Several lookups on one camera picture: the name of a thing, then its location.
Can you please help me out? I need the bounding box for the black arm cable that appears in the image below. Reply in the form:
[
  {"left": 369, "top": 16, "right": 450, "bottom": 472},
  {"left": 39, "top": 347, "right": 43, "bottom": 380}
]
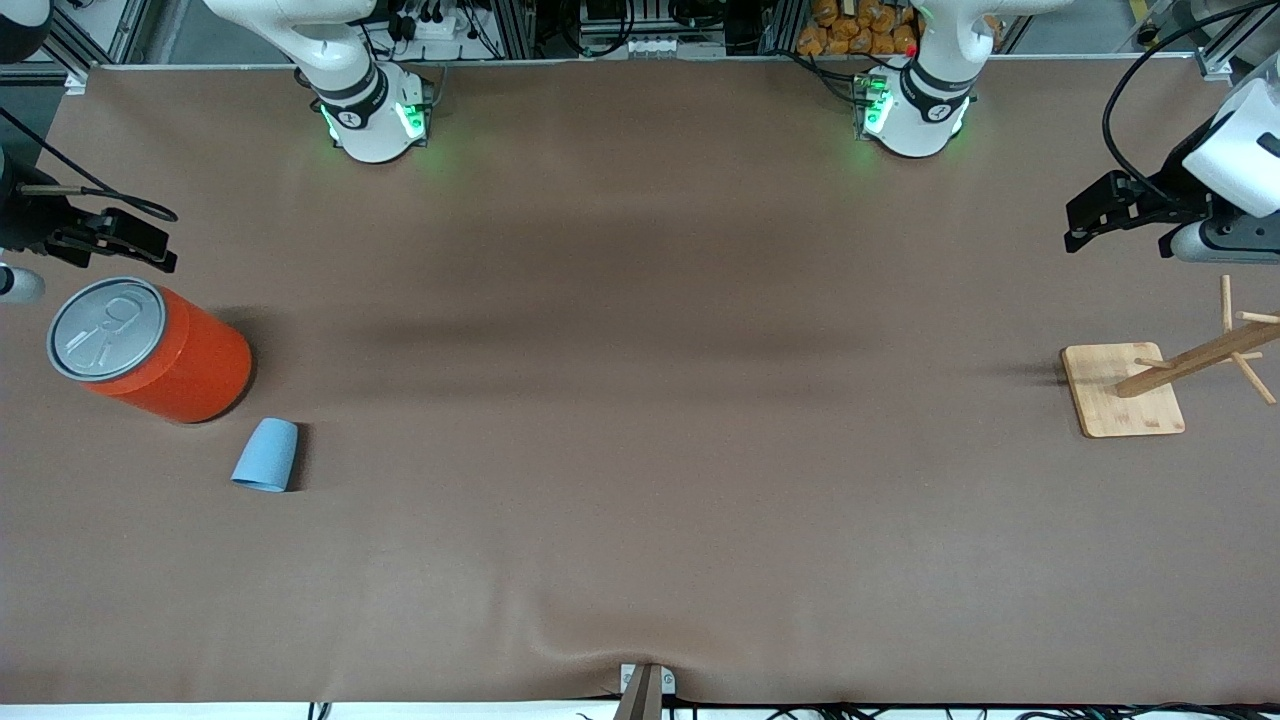
[
  {"left": 1102, "top": 0, "right": 1280, "bottom": 206},
  {"left": 0, "top": 105, "right": 179, "bottom": 223}
]

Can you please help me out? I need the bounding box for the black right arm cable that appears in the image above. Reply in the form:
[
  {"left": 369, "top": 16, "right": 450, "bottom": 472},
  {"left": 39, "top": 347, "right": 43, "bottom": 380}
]
[{"left": 0, "top": 105, "right": 179, "bottom": 223}]

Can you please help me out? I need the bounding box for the light blue plastic cup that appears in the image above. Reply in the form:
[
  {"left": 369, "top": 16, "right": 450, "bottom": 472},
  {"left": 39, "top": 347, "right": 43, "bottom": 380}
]
[{"left": 231, "top": 417, "right": 300, "bottom": 494}]

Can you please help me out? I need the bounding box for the brown table cover cloth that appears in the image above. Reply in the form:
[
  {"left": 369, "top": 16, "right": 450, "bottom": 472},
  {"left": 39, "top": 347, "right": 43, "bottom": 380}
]
[{"left": 0, "top": 58, "right": 1280, "bottom": 707}]

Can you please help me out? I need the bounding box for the wooden mug tree stand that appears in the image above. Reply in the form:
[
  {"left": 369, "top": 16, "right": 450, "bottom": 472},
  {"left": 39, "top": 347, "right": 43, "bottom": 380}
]
[{"left": 1060, "top": 275, "right": 1280, "bottom": 439}]

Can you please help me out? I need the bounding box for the orange can with grey lid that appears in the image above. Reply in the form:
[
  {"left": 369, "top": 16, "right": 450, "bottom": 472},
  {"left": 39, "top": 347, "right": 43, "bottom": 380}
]
[{"left": 46, "top": 277, "right": 254, "bottom": 425}]

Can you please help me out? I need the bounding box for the aluminium frame profile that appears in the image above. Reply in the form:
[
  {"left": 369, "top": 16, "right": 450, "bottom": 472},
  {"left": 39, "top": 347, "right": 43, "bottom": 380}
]
[
  {"left": 1195, "top": 0, "right": 1280, "bottom": 83},
  {"left": 20, "top": 0, "right": 153, "bottom": 83}
]

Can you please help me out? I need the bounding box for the white power strip with plugs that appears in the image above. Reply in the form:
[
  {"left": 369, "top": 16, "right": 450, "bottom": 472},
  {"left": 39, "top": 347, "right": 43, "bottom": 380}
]
[{"left": 392, "top": 8, "right": 473, "bottom": 43}]

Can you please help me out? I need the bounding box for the bag of orange snacks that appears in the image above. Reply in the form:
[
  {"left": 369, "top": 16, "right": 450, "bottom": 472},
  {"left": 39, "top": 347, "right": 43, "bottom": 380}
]
[{"left": 797, "top": 0, "right": 921, "bottom": 58}]

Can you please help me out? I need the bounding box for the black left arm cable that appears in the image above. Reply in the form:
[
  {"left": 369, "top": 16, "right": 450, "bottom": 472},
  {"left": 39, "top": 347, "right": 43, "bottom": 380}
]
[{"left": 1102, "top": 0, "right": 1280, "bottom": 206}]

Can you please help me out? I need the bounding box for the grey table edge clamp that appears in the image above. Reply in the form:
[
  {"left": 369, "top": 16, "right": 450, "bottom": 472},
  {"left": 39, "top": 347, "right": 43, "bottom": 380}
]
[{"left": 612, "top": 662, "right": 676, "bottom": 720}]

